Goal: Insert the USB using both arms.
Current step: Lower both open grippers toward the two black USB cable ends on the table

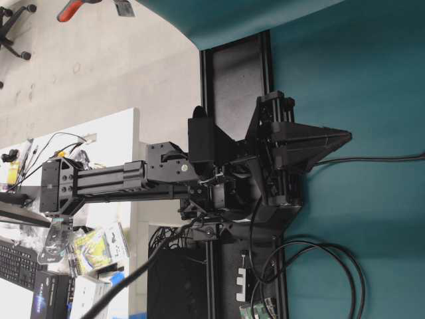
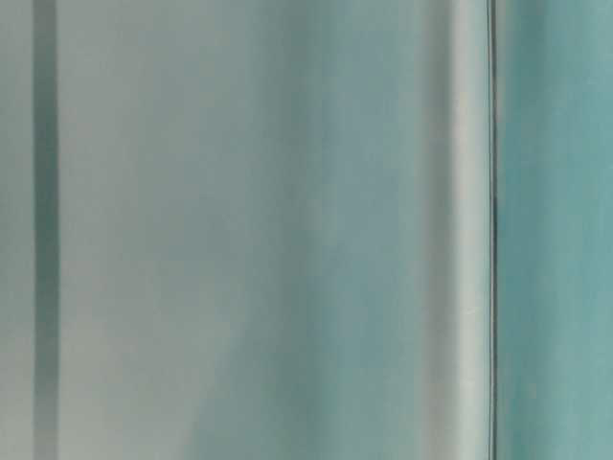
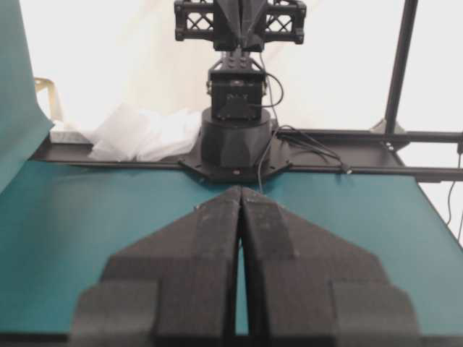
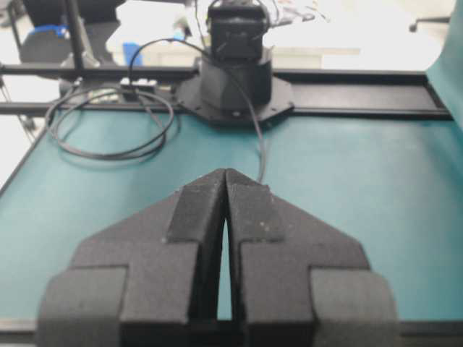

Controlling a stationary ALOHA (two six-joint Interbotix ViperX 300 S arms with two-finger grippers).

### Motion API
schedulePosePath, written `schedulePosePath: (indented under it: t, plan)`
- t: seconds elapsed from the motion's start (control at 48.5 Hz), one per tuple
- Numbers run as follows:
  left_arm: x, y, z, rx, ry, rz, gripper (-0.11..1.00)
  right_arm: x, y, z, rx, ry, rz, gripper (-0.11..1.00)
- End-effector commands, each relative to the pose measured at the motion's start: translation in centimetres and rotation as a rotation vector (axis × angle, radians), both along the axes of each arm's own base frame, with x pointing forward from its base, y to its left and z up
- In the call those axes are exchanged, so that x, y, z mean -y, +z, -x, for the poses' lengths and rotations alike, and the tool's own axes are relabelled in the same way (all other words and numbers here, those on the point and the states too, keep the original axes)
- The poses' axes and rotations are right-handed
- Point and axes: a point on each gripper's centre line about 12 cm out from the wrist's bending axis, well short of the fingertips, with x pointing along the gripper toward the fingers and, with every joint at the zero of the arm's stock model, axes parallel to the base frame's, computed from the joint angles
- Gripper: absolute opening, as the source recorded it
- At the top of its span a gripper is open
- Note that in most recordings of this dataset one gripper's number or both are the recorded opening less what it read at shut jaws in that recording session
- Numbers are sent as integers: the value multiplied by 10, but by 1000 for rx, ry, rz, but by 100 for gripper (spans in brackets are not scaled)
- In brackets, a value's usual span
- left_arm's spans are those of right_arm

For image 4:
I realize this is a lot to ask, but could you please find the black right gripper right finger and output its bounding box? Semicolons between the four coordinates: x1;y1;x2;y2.
225;169;398;346

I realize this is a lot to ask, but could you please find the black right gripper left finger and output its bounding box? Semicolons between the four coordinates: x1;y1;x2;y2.
38;169;226;346

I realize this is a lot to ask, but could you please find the black USB cable with plug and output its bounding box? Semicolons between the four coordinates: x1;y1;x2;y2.
46;38;268;183

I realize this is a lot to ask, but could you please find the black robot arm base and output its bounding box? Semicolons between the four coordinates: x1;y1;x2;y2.
177;1;294;127

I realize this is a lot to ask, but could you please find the small black white connector box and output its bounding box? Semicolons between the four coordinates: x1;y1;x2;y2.
119;77;158;93

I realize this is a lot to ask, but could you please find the teal backdrop sheet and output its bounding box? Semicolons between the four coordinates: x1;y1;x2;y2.
425;0;463;133

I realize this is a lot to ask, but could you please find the black office chair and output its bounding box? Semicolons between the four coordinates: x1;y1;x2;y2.
18;1;104;66

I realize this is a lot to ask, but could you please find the black aluminium frame rail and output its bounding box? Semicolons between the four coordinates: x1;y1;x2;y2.
1;60;452;121

